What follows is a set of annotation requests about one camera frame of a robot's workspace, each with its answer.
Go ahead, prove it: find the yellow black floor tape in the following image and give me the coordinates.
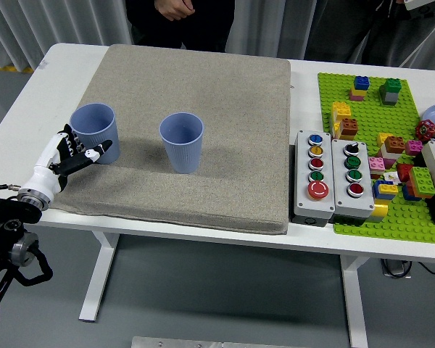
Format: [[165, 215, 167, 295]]
[[0, 63, 33, 73]]

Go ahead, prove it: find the red valve wheel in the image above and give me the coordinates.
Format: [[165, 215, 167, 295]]
[[415, 119, 435, 141]]

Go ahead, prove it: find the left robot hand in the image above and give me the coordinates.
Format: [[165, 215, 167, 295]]
[[21, 123, 114, 200]]

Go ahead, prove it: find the person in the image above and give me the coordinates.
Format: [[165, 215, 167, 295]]
[[306, 0, 435, 68], [125, 0, 235, 54]]

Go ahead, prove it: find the dark green toy brick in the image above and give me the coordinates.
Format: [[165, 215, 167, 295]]
[[378, 78, 402, 94]]

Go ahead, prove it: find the yellow round toy brick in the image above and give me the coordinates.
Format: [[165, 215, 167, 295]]
[[368, 199, 389, 218]]

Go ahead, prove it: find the green brick baseplate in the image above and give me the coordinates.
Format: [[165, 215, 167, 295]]
[[318, 72, 435, 244]]

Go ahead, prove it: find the grey-brown mat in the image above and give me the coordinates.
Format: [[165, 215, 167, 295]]
[[33, 43, 291, 235]]

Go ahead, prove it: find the ribbed blue cup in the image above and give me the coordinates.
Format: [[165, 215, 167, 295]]
[[69, 102, 121, 165], [159, 112, 204, 174]]

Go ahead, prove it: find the brown toy brick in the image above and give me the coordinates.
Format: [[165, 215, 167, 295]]
[[339, 117, 359, 138], [384, 135, 407, 153]]

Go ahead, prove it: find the red toy brick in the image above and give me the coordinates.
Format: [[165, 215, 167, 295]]
[[395, 162, 415, 183]]

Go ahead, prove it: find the control box, large red button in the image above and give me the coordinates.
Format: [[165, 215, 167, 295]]
[[292, 129, 336, 218]]

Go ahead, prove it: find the grey toy brick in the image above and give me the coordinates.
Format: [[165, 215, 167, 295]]
[[381, 90, 399, 107]]

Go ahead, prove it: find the white toy brick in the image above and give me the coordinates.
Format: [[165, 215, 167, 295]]
[[380, 144, 403, 160]]

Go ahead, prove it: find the white table leg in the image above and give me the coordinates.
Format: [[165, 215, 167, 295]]
[[78, 231, 123, 323], [339, 253, 369, 348]]

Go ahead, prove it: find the orange toy brick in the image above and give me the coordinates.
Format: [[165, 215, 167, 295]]
[[405, 177, 421, 199]]

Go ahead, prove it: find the magenta toy brick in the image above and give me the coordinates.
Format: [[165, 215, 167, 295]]
[[405, 139, 423, 157]]

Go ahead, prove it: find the light green toy brick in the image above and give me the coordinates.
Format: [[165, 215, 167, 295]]
[[408, 165, 435, 199]]

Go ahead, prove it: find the white curtain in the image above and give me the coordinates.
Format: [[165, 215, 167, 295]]
[[0, 0, 435, 73]]

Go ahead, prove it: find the control box with selector switch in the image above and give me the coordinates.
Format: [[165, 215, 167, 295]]
[[331, 138, 376, 218]]

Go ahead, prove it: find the metal plate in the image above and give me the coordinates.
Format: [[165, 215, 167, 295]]
[[130, 336, 265, 348]]

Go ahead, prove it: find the person's right hand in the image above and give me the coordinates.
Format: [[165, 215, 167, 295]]
[[155, 0, 196, 22]]

